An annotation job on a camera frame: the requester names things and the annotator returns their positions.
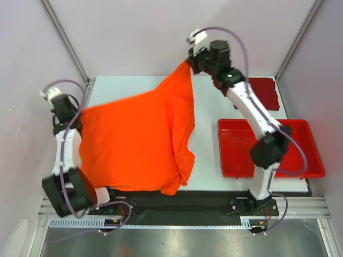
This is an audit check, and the orange t shirt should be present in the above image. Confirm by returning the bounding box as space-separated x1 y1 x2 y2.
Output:
79 62 195 195

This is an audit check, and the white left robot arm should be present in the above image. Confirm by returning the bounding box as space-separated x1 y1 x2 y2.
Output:
42 90 118 217

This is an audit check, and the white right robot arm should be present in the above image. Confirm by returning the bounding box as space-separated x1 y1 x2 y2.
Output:
187 39 292 215

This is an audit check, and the folded dark red t shirt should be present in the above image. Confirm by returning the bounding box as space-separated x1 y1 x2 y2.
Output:
249 78 280 111

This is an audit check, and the red plastic tray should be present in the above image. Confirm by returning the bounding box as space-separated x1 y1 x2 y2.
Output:
218 119 325 178

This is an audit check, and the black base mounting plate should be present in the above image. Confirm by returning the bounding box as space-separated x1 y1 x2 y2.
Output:
88 188 314 226

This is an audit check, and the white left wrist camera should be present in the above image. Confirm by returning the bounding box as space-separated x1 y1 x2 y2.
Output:
40 86 63 102

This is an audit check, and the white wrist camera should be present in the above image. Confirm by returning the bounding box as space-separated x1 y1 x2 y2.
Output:
40 86 63 102
186 29 208 56

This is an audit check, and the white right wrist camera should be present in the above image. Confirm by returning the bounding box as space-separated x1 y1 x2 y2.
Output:
186 29 208 56

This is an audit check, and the left aluminium frame post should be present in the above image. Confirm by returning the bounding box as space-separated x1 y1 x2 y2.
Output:
39 0 93 86

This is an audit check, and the aluminium frame post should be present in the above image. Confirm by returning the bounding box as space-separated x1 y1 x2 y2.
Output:
39 0 93 86
274 0 325 81

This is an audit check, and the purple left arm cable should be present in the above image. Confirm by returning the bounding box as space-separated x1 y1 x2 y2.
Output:
42 79 133 236

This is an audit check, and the right aluminium frame post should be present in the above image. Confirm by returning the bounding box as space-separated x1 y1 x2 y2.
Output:
274 0 325 81

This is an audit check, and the grey slotted cable duct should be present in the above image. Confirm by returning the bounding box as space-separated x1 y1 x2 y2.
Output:
50 217 268 230

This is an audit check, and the aluminium front rail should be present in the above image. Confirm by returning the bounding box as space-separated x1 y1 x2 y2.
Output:
38 196 331 219

